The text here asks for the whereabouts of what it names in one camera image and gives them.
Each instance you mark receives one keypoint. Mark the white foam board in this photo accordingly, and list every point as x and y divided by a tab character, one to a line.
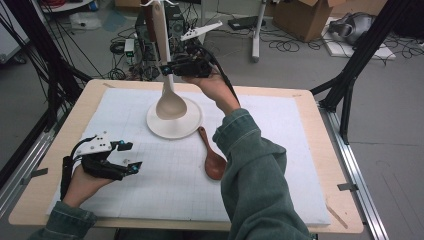
336	50

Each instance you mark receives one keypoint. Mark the grey and white device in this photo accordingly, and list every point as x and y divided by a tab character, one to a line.
356	26

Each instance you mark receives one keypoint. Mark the large open cardboard box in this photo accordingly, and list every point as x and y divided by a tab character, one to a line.
300	20

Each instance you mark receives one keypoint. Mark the person's left hand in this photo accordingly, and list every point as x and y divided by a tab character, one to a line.
80	186

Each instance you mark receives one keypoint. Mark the white foam mat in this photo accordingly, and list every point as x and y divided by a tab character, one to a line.
300	133

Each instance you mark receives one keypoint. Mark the black computer tower with sticker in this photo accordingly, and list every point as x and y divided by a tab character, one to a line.
141	45

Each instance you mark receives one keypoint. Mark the small cardboard box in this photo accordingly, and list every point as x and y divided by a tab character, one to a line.
126	3

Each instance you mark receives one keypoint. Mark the grey metal bracket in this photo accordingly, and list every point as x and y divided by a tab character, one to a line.
348	186
38	172

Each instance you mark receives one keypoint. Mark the white utensil stand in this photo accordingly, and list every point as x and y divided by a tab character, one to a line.
180	128

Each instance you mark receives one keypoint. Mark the pale blue sheet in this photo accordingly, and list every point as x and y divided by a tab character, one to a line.
115	20

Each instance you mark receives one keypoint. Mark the flat cardboard box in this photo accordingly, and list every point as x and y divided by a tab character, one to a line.
360	5

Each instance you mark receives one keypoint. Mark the dark wooden rice spoon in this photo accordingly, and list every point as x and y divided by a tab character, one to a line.
215	166

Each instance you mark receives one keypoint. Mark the aluminium rail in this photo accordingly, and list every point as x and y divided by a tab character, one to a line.
33	156
366	213

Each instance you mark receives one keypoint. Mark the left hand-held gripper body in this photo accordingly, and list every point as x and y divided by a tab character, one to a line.
100	166

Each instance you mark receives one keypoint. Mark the white cabinet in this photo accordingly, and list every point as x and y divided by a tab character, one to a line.
10	40

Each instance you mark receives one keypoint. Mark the white plastic bag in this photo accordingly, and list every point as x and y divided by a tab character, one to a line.
85	21

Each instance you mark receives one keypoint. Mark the person's right hand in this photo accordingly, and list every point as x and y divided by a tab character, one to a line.
215	90

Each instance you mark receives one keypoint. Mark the round white table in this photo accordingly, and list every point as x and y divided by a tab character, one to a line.
66	7

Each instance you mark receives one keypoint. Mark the beige ladle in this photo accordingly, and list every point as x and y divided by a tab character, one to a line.
170	106

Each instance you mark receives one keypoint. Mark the black computer tower with fan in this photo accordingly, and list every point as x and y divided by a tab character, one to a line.
175	20

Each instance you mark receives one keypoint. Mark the small white box with green light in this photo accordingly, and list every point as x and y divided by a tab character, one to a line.
129	45

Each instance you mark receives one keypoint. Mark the black flat box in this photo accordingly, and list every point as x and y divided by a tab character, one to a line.
243	22

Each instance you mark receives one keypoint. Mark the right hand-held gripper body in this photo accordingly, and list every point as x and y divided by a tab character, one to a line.
196	66

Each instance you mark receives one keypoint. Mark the black metal frame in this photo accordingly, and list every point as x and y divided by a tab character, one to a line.
43	43
366	50

